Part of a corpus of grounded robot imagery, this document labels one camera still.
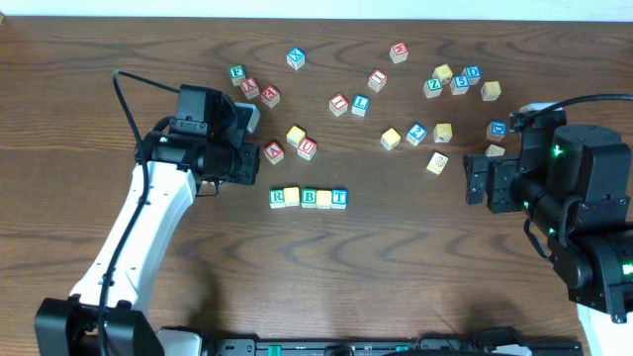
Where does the red I block upper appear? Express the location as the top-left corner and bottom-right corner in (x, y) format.
(368, 69), (388, 92)

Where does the red E block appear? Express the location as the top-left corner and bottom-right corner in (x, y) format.
(261, 85), (281, 108)

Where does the yellow snail block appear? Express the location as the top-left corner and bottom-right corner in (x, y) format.
(426, 152), (448, 175)

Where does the red M block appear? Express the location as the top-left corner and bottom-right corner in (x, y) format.
(390, 42), (409, 63)

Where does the blue L block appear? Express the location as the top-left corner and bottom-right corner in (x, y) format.
(352, 95), (370, 117)

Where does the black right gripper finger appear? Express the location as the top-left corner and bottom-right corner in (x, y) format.
(463, 154), (490, 182)
(466, 177), (489, 205)

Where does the blue T block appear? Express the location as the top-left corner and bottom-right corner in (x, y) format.
(331, 189), (348, 210)

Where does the yellow 8 block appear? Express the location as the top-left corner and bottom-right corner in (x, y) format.
(481, 81), (501, 102)

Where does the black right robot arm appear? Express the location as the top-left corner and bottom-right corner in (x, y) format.
(464, 125), (632, 355)

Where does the blue D block upper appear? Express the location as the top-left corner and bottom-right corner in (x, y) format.
(462, 65), (482, 86)

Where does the yellow S block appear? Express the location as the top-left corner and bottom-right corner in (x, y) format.
(381, 128), (402, 150)

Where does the blue 5 block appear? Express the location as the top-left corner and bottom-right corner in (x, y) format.
(450, 75), (470, 95)

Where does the red U block centre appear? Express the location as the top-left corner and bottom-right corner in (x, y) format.
(298, 137), (317, 160)

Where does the red A block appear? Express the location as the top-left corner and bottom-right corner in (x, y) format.
(264, 141), (284, 164)

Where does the red X block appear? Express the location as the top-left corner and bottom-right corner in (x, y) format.
(239, 77), (259, 100)

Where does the yellow block top right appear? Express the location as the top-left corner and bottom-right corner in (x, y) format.
(432, 64), (453, 85)

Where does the blue d block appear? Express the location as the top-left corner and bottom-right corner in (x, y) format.
(462, 65), (482, 86)
(486, 121), (507, 141)

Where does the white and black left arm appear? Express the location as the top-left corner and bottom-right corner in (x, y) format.
(35, 124), (259, 355)

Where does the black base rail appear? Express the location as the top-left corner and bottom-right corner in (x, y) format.
(157, 325), (584, 356)

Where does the green R block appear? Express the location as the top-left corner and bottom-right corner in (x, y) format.
(269, 189), (286, 209)

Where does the blue X block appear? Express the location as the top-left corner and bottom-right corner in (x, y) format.
(286, 47), (306, 70)

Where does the green Z block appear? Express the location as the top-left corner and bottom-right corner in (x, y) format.
(423, 78), (443, 99)

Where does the green F block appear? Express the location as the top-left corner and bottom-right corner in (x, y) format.
(228, 65), (246, 86)

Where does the yellow C block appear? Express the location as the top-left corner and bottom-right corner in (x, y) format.
(286, 126), (306, 148)

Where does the blue D block lower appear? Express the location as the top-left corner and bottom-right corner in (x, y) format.
(486, 121), (507, 141)

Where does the blue 2 block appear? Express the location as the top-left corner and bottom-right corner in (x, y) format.
(406, 123), (427, 146)

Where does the red I block lower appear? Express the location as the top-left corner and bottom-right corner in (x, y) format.
(328, 93), (349, 117)

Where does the green 7 block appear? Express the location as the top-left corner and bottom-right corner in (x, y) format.
(485, 144), (505, 157)

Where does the green B block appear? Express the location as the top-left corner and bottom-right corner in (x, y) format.
(301, 188), (317, 208)

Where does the red i block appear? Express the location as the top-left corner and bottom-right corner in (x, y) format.
(328, 93), (349, 117)
(368, 69), (388, 92)

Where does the yellow O block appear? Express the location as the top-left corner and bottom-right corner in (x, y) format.
(316, 190), (332, 209)

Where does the yellow K block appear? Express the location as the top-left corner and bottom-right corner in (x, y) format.
(433, 124), (453, 143)

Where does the yellow O block placed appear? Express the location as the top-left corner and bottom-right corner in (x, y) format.
(283, 187), (301, 207)

